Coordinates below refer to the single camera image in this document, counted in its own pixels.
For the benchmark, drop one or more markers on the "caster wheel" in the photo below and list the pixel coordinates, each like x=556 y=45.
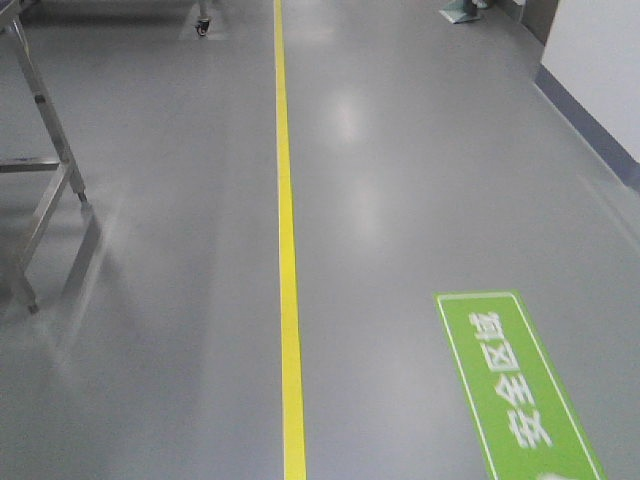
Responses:
x=202 y=26

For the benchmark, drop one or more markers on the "green floor sign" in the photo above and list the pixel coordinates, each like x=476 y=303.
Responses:
x=525 y=421

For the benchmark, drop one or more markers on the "steel table frame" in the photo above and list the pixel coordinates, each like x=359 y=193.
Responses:
x=64 y=167

